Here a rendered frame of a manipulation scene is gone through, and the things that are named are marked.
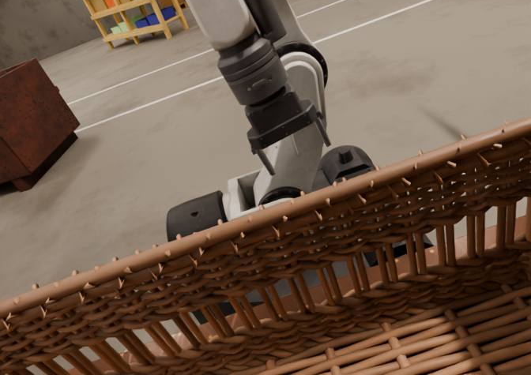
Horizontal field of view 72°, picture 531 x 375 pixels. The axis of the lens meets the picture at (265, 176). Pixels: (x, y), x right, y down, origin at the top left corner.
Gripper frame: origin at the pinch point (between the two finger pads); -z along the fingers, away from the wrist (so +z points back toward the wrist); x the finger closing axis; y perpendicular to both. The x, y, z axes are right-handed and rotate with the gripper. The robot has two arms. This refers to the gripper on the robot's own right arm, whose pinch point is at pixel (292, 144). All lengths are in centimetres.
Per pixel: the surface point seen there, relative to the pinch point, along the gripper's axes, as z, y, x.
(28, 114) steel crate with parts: 15, 195, -150
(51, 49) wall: 77, 988, -454
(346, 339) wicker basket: 0.9, -37.7, -2.7
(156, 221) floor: -42, 81, -71
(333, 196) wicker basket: 14.4, -37.8, 1.6
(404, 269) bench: -1.0, -32.2, 4.4
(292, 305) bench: 0.7, -32.1, -6.5
